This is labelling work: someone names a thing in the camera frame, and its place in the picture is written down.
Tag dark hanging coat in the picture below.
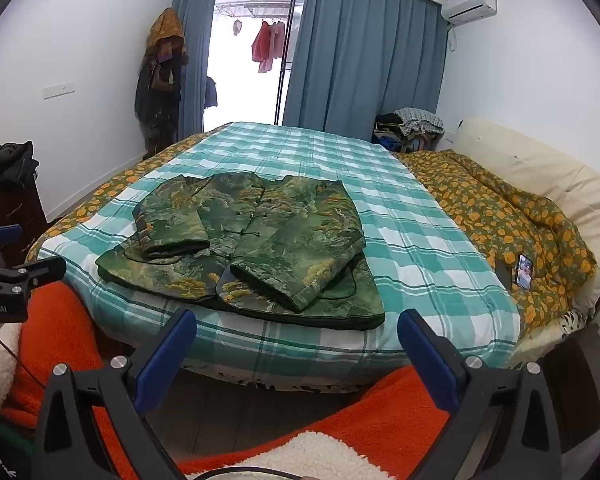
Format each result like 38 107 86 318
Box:
134 60 183 159

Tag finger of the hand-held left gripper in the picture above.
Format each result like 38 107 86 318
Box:
0 224 24 252
0 256 67 293

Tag dark green jacket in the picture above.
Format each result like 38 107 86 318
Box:
0 141 40 204

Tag cream padded headboard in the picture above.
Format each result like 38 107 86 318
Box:
452 116 600 311

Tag brown hooded hanging garment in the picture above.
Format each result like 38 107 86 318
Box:
146 7 189 67

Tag white wall switch plate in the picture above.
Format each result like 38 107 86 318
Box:
43 81 77 100

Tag dark clothes pile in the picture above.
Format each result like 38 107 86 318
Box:
372 113 405 153

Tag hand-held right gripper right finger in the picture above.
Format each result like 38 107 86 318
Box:
396 308 564 480

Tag dark wooden dresser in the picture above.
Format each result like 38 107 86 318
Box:
0 180 48 267

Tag grey checked folded blanket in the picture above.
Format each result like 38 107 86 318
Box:
395 107 445 137

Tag orange floral bed cover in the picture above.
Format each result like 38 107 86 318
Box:
25 124 231 263

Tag white air conditioner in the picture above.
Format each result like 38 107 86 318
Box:
441 0 498 23

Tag narrow blue curtain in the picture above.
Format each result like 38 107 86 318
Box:
172 0 219 141

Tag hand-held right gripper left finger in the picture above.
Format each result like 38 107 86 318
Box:
31 308 198 480

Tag orange floral quilt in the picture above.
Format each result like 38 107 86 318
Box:
397 149 598 341

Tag wide blue curtain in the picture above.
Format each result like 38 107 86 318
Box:
284 0 448 136

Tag pink hanging clothes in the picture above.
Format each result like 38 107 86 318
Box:
251 20 287 75

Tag green patterned padded jacket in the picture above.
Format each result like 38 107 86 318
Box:
95 172 387 332

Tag teal checked bedsheet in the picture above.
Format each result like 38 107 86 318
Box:
37 121 523 393

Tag black cable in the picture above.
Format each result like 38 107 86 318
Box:
0 329 48 392

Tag green garment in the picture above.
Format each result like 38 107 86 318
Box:
0 421 33 443

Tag smartphone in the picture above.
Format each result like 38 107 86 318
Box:
514 254 534 291

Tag patterned bed base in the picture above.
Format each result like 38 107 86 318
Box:
180 305 600 456

